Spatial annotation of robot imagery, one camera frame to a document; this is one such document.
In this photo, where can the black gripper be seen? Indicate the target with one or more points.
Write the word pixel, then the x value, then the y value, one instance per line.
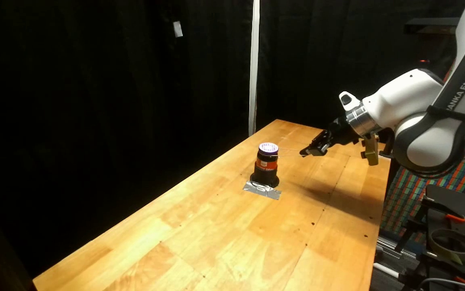
pixel 339 134

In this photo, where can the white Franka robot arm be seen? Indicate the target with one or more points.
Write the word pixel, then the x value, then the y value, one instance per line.
pixel 436 114

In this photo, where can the dark red jar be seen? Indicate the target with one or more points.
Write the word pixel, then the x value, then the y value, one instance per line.
pixel 265 169

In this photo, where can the grey tape patch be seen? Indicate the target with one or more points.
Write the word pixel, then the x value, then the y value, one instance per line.
pixel 262 190

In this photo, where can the white vertical pole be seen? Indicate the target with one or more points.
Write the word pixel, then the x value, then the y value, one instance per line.
pixel 253 70

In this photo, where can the colourful striped cloth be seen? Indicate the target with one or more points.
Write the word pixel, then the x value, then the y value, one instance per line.
pixel 399 205

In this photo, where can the grey tape roll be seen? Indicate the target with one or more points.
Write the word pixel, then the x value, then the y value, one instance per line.
pixel 452 243

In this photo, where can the small white tag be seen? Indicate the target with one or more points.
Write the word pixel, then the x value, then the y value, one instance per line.
pixel 178 28

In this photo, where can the black curtain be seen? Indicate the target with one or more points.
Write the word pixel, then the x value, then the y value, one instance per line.
pixel 81 108

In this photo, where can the olive green bracket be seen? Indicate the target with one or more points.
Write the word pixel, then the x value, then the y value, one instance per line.
pixel 370 151

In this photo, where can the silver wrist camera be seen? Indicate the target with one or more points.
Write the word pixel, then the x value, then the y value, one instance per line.
pixel 349 101

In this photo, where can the aluminium rail profile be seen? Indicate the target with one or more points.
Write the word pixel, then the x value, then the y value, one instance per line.
pixel 396 253

